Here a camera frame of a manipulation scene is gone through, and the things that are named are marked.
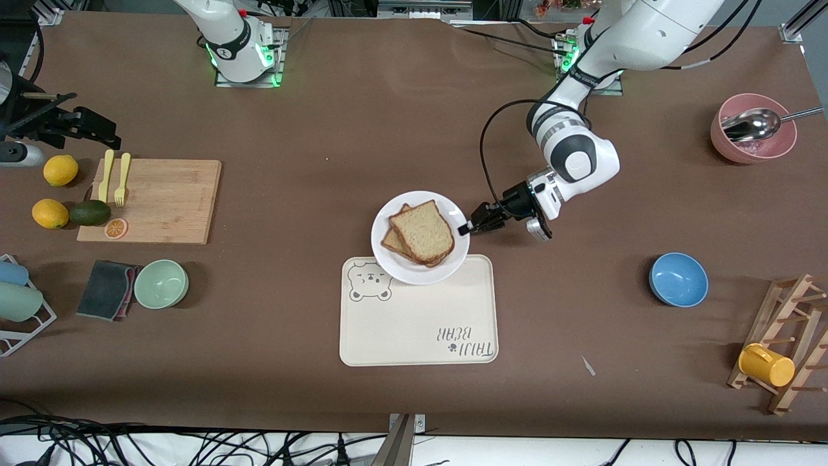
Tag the grey folded cloth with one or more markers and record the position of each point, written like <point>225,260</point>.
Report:
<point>103,291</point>

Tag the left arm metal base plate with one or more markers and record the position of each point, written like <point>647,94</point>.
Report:
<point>618,90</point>

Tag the white round plate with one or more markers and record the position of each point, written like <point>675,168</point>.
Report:
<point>420,275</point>

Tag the pale green bowl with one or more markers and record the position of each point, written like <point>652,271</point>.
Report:
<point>161,284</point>

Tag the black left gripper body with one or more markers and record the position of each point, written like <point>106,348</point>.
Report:
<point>515,201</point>

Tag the metal ladle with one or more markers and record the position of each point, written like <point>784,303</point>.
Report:
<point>750,124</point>

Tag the blue bowl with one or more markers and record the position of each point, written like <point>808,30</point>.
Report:
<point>678,279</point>

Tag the light blue cup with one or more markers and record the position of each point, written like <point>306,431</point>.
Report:
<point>13,273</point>

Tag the yellow plastic fork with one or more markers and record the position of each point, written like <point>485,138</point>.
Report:
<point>122,175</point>

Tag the pale green cup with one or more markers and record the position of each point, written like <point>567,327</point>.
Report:
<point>18,302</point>

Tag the wooden cutting board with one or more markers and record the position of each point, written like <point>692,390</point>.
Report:
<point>162,200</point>

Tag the small white tape scrap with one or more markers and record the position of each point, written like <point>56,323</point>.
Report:
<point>588,366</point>

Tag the orange fruit slice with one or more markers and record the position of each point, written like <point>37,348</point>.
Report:
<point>116,228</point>

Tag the cream bear print tray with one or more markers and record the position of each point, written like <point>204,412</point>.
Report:
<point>414,323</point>

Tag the brown bread slice under egg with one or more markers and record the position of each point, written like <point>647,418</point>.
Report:
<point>391,243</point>

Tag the metal table bracket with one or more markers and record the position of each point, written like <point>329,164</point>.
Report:
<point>402,443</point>

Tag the yellow lemon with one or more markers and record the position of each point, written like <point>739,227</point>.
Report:
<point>50,214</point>
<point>61,171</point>

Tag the wooden cup rack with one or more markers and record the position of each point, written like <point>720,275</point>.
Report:
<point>799,323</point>

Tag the aluminium frame profile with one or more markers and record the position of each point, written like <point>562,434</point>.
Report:
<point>48,13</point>
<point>799,26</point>

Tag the yellow mug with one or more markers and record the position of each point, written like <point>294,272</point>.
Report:
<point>766,366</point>

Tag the light brown bread slice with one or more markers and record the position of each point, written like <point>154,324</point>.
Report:
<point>424,230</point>

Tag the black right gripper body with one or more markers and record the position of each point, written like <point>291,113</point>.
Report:
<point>57,124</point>

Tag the pink bowl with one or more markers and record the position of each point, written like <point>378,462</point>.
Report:
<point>753,152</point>

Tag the dark green avocado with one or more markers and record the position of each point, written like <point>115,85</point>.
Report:
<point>90,213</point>

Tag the yellow plastic knife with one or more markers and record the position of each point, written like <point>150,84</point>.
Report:
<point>105,175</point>

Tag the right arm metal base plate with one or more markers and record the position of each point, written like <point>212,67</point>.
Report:
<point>279,58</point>

